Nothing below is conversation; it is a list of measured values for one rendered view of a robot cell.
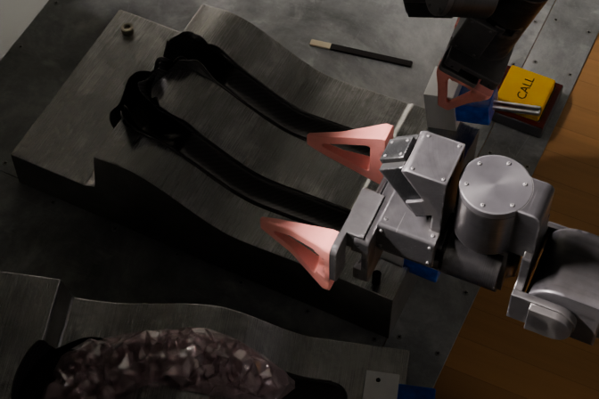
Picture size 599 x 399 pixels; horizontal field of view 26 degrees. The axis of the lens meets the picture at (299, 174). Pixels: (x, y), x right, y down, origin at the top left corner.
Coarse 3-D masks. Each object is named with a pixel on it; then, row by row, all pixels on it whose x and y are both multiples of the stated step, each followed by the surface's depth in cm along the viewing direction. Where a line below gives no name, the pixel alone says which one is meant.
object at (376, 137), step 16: (368, 128) 113; (384, 128) 112; (320, 144) 115; (352, 144) 113; (368, 144) 112; (384, 144) 112; (336, 160) 116; (352, 160) 116; (368, 160) 116; (368, 176) 116
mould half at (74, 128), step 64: (128, 64) 164; (256, 64) 157; (64, 128) 158; (128, 128) 149; (256, 128) 154; (64, 192) 157; (128, 192) 150; (192, 192) 147; (320, 192) 150; (256, 256) 148; (384, 320) 146
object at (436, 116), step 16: (432, 80) 152; (448, 80) 151; (432, 96) 150; (448, 96) 150; (496, 96) 152; (432, 112) 152; (448, 112) 151; (464, 112) 151; (480, 112) 150; (512, 112) 150; (528, 112) 149; (448, 128) 153
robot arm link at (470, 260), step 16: (448, 224) 108; (448, 240) 106; (448, 256) 106; (464, 256) 106; (480, 256) 106; (496, 256) 105; (512, 256) 106; (448, 272) 108; (464, 272) 107; (480, 272) 106; (496, 272) 105; (512, 272) 108; (496, 288) 108
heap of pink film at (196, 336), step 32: (96, 352) 138; (128, 352) 137; (160, 352) 135; (192, 352) 134; (224, 352) 136; (256, 352) 138; (64, 384) 135; (96, 384) 135; (128, 384) 135; (192, 384) 134; (224, 384) 134; (256, 384) 136; (288, 384) 138
